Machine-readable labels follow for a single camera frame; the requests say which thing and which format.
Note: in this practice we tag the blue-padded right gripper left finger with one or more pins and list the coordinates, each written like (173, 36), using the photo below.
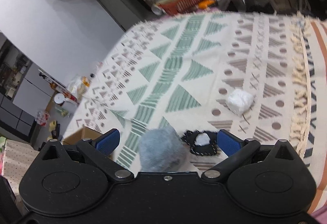
(96, 153)

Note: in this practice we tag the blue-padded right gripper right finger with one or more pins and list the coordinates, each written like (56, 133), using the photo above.
(239, 153)

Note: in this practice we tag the black white soft toy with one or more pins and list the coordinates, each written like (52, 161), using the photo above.
(201, 143)

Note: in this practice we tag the small white soft ball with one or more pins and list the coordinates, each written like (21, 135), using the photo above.
(239, 101)

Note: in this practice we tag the open cardboard box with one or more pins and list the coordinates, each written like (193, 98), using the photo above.
(81, 135)

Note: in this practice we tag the yellow slippers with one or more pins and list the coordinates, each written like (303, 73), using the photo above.
(54, 129)

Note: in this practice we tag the dotted beige cloth cover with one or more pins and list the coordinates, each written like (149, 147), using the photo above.
(16, 158)

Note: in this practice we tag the fluffy grey-blue plush ball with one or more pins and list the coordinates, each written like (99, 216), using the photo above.
(161, 150)

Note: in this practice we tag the white kettle jug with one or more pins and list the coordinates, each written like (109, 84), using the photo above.
(59, 99)

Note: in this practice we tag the yellow white bag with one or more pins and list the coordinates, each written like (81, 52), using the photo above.
(78, 86)

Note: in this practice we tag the patterned white green blanket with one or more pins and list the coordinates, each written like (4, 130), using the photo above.
(179, 71)

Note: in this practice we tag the dark grey cabinet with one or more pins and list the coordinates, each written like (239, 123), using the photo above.
(16, 121)

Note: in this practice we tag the red plastic basket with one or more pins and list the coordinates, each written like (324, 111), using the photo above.
(183, 6)

